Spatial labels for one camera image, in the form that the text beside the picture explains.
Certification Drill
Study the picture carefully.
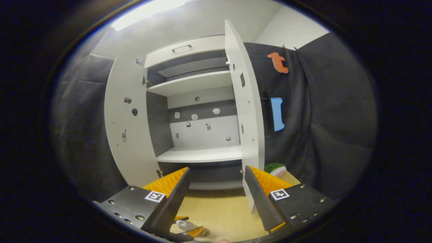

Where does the green label drink bottle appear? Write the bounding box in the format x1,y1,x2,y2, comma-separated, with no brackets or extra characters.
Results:
175,219,196,233

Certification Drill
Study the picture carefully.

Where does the white cabinet shelf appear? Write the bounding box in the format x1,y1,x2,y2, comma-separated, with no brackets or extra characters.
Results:
156,145,243,163
147,70,234,97

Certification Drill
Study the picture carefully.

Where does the white cabinet door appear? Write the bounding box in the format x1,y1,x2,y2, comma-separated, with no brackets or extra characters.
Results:
104,56,161,188
224,20,265,214

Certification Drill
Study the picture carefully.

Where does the white grey cabinet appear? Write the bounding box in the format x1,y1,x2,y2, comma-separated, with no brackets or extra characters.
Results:
143,35,244,191

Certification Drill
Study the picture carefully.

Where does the watermelon slice toy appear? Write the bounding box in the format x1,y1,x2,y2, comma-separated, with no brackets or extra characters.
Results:
264,163,287,179

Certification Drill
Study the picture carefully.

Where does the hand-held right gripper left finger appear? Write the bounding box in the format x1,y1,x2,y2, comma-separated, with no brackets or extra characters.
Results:
93,167,192,237

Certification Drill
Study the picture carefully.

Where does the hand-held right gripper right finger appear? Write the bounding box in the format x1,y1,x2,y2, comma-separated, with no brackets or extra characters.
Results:
244,165,334,233

